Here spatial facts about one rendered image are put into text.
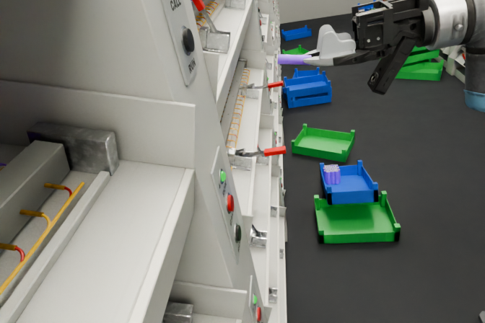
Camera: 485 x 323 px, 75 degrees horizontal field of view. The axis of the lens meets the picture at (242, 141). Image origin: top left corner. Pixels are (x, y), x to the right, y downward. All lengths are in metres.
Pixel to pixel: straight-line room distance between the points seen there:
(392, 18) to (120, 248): 0.53
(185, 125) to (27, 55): 0.10
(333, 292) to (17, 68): 1.17
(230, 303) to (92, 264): 0.20
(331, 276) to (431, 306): 0.31
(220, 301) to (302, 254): 1.02
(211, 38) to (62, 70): 0.25
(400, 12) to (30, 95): 0.55
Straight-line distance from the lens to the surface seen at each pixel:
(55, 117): 0.24
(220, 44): 0.44
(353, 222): 1.46
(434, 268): 1.38
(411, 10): 0.63
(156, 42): 0.19
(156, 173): 0.22
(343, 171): 1.66
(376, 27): 0.61
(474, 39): 0.67
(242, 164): 0.53
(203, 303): 0.36
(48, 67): 0.23
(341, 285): 1.28
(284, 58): 0.62
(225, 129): 0.58
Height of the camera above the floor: 1.08
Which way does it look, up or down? 33 degrees down
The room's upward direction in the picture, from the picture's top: 11 degrees counter-clockwise
